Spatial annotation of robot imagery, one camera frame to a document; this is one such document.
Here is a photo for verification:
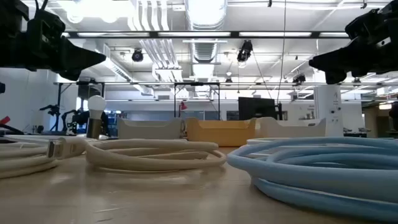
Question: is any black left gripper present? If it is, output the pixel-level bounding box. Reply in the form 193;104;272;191
12;30;107;82

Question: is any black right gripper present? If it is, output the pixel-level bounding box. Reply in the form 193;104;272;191
308;30;398;85

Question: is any cream USB cable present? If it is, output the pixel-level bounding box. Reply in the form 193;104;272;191
0;134;88;180

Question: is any thick light blue cable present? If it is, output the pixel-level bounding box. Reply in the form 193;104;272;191
226;136;398;222

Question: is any beige braided cable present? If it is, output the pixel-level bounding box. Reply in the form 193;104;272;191
84;138;227;172

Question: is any white column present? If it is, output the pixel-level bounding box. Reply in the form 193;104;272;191
313;84;345;138

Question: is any brass lamp with white bulb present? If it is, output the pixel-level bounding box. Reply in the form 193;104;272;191
86;95;108;140

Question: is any white plastic bin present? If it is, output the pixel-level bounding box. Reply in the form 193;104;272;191
256;116;327;139

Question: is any black monitor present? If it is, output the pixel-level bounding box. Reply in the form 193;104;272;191
238;96;278;121

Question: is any grey plastic bin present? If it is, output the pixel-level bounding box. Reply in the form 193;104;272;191
117;117;183;140

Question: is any yellow plastic bin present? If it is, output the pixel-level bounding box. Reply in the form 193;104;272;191
185;117;257;147

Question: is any black metal workstation frame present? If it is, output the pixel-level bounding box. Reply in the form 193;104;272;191
53;80;106;133

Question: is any black ceiling camera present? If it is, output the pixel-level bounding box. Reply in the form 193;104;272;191
292;73;307;85
236;39;254;63
131;48;144;63

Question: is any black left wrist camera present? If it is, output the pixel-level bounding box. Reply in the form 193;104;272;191
26;9;67;43

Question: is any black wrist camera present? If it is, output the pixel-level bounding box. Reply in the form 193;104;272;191
26;9;67;43
345;8;391;40

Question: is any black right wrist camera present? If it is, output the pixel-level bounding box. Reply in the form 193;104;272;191
345;8;391;40

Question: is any thin hanging cable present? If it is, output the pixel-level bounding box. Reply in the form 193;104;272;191
275;0;287;103

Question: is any black overhead frame bar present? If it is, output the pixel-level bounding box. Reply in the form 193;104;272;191
62;30;351;39

